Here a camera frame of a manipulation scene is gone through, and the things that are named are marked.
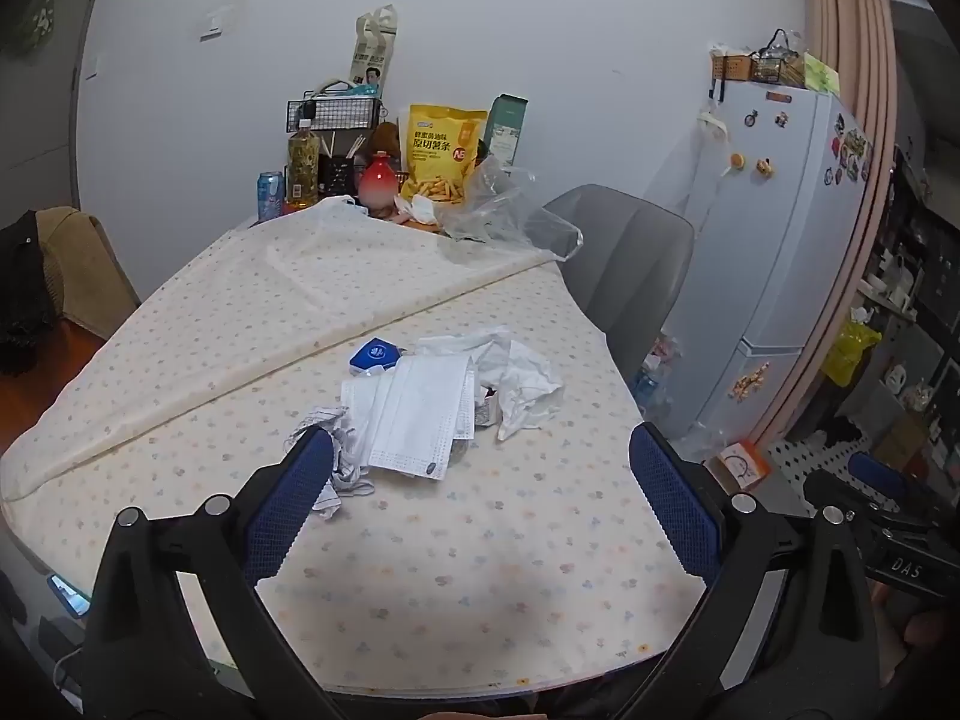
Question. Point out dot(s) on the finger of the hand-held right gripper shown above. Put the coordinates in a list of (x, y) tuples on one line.
[(877, 469)]

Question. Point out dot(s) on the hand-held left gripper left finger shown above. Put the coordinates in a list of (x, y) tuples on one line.
[(289, 510)]

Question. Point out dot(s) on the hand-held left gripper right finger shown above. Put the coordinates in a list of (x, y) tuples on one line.
[(671, 502)]

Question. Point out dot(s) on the striped paper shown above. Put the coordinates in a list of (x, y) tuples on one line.
[(341, 457)]

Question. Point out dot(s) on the white face mask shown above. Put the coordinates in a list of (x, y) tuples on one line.
[(409, 420)]

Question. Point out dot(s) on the white pegboard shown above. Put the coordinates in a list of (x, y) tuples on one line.
[(810, 465)]

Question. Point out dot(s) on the orange and white box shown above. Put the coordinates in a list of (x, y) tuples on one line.
[(739, 465)]

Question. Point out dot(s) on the yellow plastic bag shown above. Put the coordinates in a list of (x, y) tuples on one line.
[(851, 352)]

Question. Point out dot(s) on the floral tablecloth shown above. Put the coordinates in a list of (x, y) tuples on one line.
[(450, 540)]

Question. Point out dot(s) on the blue tissue packet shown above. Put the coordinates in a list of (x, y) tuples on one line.
[(375, 356)]

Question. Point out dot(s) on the smartphone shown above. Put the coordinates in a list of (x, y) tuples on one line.
[(69, 596)]

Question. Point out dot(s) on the grey chair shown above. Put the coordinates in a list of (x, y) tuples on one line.
[(622, 262)]

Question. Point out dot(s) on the white refrigerator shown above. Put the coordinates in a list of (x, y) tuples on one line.
[(772, 240)]

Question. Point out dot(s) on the brown cloth covered chair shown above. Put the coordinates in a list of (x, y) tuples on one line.
[(86, 270)]

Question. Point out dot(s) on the blue drink can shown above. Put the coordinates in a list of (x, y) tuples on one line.
[(270, 195)]

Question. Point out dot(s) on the red and white vase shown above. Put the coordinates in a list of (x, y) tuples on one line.
[(381, 184)]

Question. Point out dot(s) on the black chopstick holder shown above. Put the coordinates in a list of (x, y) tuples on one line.
[(337, 172)]

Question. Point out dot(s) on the black garment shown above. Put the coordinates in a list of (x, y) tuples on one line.
[(22, 292)]

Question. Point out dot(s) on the clear plastic bag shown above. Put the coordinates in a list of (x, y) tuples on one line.
[(502, 202)]

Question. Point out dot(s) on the tea bottle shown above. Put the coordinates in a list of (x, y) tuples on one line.
[(301, 165)]

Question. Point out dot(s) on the yellow snack bag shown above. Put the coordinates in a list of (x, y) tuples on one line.
[(442, 150)]

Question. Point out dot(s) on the light green box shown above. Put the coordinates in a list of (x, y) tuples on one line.
[(821, 75)]

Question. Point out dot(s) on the green carton box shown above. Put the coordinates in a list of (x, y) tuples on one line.
[(506, 127)]

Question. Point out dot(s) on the brown storage basket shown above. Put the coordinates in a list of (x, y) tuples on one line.
[(731, 67)]

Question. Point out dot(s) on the white paper bag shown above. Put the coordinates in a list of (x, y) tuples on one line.
[(375, 52)]

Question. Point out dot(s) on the white wall switch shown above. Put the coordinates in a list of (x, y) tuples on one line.
[(217, 22)]

